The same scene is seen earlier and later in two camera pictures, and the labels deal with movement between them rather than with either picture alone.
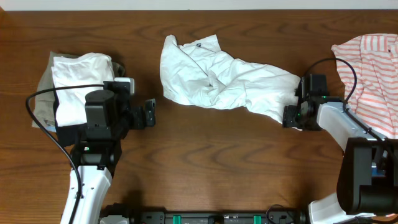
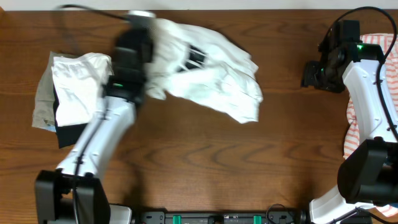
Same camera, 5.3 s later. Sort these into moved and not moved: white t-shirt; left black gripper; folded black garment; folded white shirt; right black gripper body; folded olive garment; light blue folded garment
Moved: left black gripper; right black gripper body; white t-shirt
Not moved: folded black garment; folded olive garment; light blue folded garment; folded white shirt
